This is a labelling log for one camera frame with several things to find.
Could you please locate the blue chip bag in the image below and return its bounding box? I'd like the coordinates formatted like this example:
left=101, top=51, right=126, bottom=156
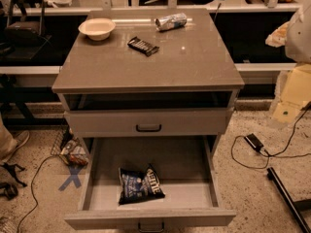
left=119, top=165, right=165, bottom=205

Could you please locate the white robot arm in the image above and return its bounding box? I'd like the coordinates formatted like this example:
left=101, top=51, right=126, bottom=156
left=265, top=0, right=311, bottom=63

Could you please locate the closed grey middle drawer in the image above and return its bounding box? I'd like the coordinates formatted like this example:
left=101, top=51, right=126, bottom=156
left=65, top=108, right=233, bottom=137

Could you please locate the grey drawer cabinet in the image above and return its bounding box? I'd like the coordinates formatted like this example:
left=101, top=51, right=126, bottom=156
left=52, top=9, right=244, bottom=150

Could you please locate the open grey lower drawer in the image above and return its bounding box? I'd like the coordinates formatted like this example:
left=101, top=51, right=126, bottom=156
left=65, top=136, right=235, bottom=233

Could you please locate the black candy bar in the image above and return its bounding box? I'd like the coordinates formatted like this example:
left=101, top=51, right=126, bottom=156
left=127, top=37, right=159, bottom=56

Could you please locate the crushed silver can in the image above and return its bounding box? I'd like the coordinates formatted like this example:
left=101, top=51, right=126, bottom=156
left=155, top=13, right=187, bottom=32

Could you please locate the white bowl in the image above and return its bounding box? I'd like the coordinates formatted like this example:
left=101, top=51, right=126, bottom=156
left=79, top=18, right=116, bottom=41

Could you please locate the black power adapter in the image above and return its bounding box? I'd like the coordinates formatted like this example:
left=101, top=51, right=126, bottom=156
left=244, top=134, right=263, bottom=152

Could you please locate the blue tape cross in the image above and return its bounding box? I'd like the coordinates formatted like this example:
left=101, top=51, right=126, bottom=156
left=58, top=166, right=83, bottom=191

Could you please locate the black metal stand leg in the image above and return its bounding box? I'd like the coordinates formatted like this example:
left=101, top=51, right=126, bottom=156
left=267, top=167, right=311, bottom=233

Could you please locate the black chair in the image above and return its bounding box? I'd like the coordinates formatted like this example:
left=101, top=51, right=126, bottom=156
left=0, top=0, right=50, bottom=62

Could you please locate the person's shoe and leg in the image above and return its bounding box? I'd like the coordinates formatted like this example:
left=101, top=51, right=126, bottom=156
left=0, top=116, right=30, bottom=162

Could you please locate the wire basket with snacks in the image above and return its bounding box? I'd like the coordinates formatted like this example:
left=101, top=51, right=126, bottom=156
left=51, top=126, right=88, bottom=166

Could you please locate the black cable left floor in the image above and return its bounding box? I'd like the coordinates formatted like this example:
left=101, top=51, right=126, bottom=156
left=16, top=154, right=59, bottom=233

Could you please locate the black power cable right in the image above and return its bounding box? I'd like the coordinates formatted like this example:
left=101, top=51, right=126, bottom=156
left=230, top=102, right=311, bottom=171

